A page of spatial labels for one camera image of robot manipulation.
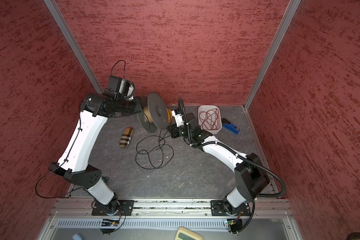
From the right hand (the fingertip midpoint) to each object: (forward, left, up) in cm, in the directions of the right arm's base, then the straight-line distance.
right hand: (166, 130), depth 80 cm
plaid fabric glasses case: (+7, +29, -17) cm, 35 cm away
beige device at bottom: (-45, -8, -19) cm, 49 cm away
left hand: (+2, +10, +15) cm, 18 cm away
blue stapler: (+15, -43, -18) cm, 49 cm away
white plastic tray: (+32, -27, -17) cm, 45 cm away
